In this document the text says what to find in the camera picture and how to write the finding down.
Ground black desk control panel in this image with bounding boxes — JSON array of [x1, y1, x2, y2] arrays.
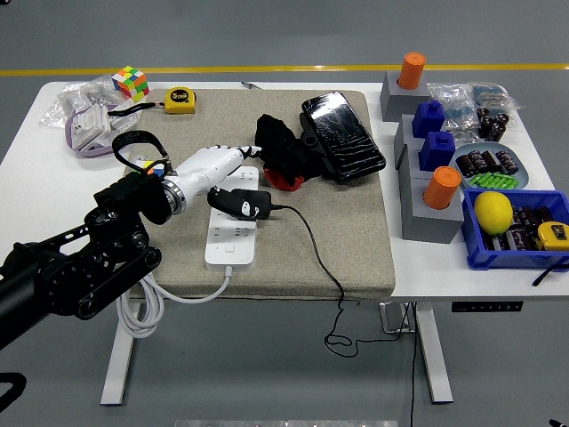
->
[[452, 301, 525, 313]]

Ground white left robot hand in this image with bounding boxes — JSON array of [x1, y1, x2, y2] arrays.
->
[[171, 144, 264, 220]]

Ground grey-brown fabric mat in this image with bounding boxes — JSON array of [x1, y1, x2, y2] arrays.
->
[[122, 88, 397, 303]]

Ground yellow tape measure with strap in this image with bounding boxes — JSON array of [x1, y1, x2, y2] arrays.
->
[[532, 221, 569, 288]]

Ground white table leg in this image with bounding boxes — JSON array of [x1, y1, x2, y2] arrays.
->
[[415, 301, 454, 405], [100, 291, 155, 406]]

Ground white power strip with cable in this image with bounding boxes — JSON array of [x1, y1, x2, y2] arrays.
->
[[116, 165, 260, 340]]

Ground blue plastic bin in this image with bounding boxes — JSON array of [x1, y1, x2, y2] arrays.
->
[[461, 189, 569, 271]]

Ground black and red cloth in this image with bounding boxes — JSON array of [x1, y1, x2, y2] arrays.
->
[[253, 113, 328, 192]]

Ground lilac tray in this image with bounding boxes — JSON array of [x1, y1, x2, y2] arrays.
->
[[64, 102, 143, 160]]

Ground clear bag of white parts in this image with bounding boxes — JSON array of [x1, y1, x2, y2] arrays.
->
[[39, 75, 124, 128]]

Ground metal bracket under table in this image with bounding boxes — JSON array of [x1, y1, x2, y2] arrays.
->
[[379, 302, 417, 334]]

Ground blue square peg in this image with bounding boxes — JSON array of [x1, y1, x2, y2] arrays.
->
[[411, 100, 446, 139], [418, 131, 457, 173]]

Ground orange cylinder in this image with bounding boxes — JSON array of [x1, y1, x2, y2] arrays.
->
[[421, 165, 462, 210], [397, 52, 427, 90]]

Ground light blue plate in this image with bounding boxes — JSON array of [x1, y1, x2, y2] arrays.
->
[[453, 142, 531, 191]]

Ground black power adapter with cord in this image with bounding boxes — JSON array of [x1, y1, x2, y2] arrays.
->
[[221, 189, 419, 359]]

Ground yellow tape measure black label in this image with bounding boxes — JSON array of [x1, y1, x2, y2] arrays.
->
[[106, 86, 197, 117]]

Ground grey block with square hole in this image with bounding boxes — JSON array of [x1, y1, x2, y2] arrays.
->
[[394, 141, 459, 180], [393, 113, 428, 170]]

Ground black phone holder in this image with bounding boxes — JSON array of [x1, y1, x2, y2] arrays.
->
[[298, 113, 339, 179]]

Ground yellow lemon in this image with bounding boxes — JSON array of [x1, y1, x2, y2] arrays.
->
[[473, 191, 514, 236]]

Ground colourful puzzle cube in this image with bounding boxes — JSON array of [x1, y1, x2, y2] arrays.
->
[[131, 156, 166, 177], [110, 65, 150, 101]]

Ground green plastic connectors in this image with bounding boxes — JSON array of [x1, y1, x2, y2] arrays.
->
[[467, 172, 519, 190]]

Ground grey block with round hole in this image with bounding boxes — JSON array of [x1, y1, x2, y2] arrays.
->
[[380, 69, 431, 122], [399, 175, 466, 245]]

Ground clear bag of blue parts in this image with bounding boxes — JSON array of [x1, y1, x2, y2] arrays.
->
[[427, 82, 480, 133], [470, 81, 524, 112]]

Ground white ribbed plastic socket part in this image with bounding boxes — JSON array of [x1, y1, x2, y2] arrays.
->
[[70, 104, 111, 150]]

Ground white plastic box part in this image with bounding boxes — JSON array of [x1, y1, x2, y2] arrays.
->
[[107, 110, 142, 134]]

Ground thin black desk cable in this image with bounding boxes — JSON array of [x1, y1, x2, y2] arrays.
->
[[407, 302, 421, 427]]

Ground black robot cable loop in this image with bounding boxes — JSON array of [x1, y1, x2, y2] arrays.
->
[[0, 371, 27, 427]]

